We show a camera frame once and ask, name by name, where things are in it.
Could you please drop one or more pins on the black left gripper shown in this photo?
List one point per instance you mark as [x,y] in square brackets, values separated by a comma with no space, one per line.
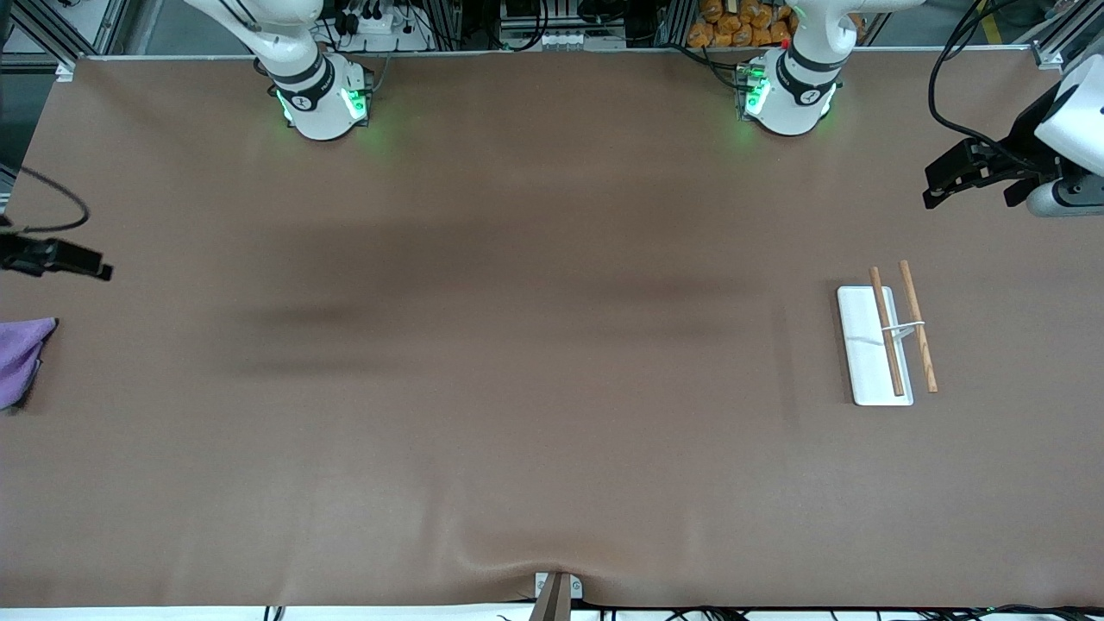
[1024,137]

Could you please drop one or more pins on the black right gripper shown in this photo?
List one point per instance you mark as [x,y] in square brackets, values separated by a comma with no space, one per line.
[26,253]

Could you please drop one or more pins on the purple towel with grey trim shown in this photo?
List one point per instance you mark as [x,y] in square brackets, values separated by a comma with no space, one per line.
[17,358]

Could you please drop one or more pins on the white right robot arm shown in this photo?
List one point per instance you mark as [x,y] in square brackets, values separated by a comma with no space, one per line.
[319,95]

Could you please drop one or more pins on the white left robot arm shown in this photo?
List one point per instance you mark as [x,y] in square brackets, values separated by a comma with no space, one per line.
[798,86]

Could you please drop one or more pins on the white rack with wooden rods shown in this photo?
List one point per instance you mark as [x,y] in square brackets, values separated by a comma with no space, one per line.
[871,345]

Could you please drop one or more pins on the white power strip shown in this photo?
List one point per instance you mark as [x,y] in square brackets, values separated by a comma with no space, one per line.
[379,24]

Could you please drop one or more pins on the small white terminal strip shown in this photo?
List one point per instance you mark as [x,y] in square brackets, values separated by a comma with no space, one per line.
[565,40]

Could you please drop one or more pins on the brown table mat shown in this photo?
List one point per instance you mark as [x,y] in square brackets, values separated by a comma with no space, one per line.
[517,345]

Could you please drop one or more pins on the aluminium frame profile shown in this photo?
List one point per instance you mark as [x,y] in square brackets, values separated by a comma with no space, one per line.
[47,39]
[1048,56]

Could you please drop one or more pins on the aluminium camera post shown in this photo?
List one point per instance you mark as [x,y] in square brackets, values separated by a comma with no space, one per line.
[552,602]

